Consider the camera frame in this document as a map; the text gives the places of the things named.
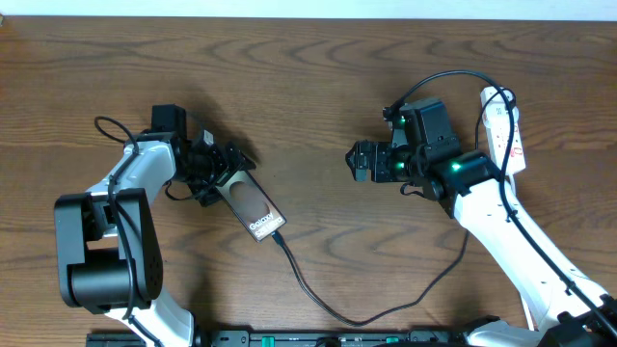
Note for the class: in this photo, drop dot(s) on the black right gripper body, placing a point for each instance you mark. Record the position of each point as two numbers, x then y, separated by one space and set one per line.
388 165

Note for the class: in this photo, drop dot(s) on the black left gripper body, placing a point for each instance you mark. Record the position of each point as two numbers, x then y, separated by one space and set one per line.
206 171

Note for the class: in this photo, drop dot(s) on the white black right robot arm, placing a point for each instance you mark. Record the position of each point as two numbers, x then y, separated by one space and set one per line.
568 308

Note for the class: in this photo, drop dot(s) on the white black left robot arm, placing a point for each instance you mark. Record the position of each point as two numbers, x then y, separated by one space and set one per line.
108 255

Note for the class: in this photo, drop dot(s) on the white charger plug adapter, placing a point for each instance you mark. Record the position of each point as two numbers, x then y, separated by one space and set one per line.
507 108

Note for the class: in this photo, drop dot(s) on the white power strip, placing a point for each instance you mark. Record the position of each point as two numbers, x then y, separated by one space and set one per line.
497 131

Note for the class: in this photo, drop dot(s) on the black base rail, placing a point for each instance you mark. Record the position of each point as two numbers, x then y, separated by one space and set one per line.
270 339

